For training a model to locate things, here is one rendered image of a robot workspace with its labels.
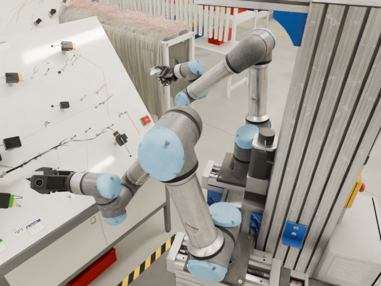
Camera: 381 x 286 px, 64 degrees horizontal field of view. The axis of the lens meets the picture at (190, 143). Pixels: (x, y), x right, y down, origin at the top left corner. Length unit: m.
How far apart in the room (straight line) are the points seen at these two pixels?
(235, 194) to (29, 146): 1.09
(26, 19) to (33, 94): 2.97
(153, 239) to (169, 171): 2.02
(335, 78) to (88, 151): 1.40
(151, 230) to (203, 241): 1.87
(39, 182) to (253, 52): 0.89
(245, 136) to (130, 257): 1.58
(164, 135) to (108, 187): 0.33
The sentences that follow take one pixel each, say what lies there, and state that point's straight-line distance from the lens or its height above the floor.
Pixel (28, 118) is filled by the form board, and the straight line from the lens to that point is 1.84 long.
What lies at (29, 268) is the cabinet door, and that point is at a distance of 1.93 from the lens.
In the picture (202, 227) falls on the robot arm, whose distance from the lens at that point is 0.88.
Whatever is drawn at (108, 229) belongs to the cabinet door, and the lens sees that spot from 2.12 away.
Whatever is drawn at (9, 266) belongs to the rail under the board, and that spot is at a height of 0.83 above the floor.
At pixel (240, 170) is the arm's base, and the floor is 1.21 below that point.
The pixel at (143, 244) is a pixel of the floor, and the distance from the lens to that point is 2.69.
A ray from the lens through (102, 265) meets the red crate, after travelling 2.55.
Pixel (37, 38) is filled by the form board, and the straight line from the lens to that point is 2.02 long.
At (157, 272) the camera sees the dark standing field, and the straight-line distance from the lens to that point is 2.54.
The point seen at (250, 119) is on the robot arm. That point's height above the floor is 1.40.
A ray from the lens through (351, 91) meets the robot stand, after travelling 0.91.
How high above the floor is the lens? 2.19
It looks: 37 degrees down
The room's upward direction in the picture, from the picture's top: 1 degrees clockwise
